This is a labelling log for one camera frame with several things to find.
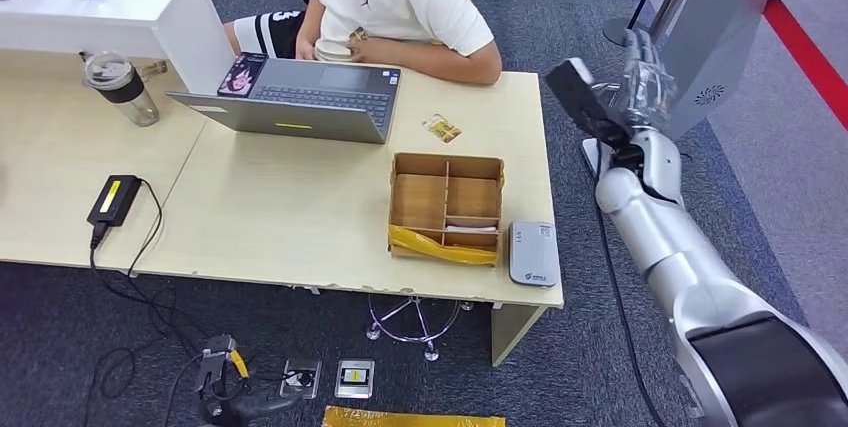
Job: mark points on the steel floor socket yellow label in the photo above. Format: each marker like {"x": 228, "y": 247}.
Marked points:
{"x": 354, "y": 379}

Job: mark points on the black phone with pink picture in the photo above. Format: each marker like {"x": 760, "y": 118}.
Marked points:
{"x": 242, "y": 75}

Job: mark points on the person's right forearm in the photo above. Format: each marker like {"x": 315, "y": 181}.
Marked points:
{"x": 311, "y": 20}

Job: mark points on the person's right hand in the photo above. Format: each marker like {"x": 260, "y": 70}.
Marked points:
{"x": 306, "y": 50}

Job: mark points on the person's left forearm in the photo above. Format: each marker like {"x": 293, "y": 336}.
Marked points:
{"x": 450, "y": 66}

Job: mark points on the yellow tape strip on box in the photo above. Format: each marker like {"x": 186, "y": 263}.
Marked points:
{"x": 432, "y": 248}

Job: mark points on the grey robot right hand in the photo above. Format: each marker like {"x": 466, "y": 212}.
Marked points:
{"x": 649, "y": 93}

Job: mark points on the chrome stool base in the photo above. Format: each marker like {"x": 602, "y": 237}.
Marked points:
{"x": 430, "y": 350}

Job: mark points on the gold patterned key card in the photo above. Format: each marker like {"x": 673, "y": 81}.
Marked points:
{"x": 358, "y": 35}
{"x": 442, "y": 128}

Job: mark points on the person's left hand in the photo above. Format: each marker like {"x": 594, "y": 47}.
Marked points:
{"x": 374, "y": 52}

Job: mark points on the white raised counter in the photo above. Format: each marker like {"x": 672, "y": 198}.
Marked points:
{"x": 119, "y": 13}

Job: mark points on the clear tumbler with black band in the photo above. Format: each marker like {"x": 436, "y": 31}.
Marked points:
{"x": 126, "y": 93}

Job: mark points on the grey laptop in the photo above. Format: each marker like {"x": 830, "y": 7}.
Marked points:
{"x": 318, "y": 106}

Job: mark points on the black power adapter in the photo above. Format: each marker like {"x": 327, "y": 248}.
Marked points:
{"x": 114, "y": 201}

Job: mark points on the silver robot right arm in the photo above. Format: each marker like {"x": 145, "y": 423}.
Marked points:
{"x": 682, "y": 265}

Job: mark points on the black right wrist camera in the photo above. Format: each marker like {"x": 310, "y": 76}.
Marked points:
{"x": 583, "y": 102}

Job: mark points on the yellow floor tape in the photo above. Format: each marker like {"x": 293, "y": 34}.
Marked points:
{"x": 411, "y": 418}

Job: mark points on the grey card reader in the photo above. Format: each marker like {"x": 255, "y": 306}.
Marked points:
{"x": 533, "y": 255}

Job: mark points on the beige desk leg panel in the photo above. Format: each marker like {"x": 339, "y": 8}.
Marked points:
{"x": 513, "y": 336}

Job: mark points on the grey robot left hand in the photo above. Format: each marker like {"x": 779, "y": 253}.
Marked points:
{"x": 225, "y": 414}

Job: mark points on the steel floor socket with plug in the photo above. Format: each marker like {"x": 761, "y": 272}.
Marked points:
{"x": 301, "y": 379}

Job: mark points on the grey kiosk stand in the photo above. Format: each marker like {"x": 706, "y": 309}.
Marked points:
{"x": 722, "y": 26}

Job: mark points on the small tan card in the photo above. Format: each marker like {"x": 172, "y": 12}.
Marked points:
{"x": 154, "y": 70}

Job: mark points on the white key card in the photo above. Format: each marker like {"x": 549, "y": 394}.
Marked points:
{"x": 472, "y": 229}

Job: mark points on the wooden compartment box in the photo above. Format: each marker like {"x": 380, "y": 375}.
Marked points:
{"x": 418, "y": 202}

